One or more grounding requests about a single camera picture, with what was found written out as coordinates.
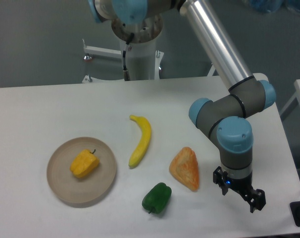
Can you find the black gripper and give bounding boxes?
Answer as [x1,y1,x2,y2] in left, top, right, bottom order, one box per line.
[213,166,266,213]

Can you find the yellow bell pepper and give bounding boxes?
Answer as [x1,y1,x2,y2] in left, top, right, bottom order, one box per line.
[70,149,100,179]

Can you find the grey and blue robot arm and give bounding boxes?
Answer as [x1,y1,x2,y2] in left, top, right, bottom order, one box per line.
[88,0,276,211]

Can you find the green bell pepper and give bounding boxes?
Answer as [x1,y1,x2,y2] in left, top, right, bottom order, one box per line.
[142,182,172,214]

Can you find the beige round plate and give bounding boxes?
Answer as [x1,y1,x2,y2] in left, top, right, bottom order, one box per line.
[47,137,117,208]

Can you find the orange bread slice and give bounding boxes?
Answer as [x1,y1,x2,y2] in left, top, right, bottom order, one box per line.
[169,147,200,191]

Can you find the yellow banana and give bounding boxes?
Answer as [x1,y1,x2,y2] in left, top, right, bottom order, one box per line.
[128,115,152,168]

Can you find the blue object top right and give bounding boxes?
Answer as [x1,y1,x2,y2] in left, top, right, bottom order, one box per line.
[244,0,300,14]

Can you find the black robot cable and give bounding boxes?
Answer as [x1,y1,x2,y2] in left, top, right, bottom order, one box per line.
[122,32,135,81]

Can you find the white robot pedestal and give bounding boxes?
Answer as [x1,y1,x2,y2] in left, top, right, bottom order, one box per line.
[81,14,165,84]

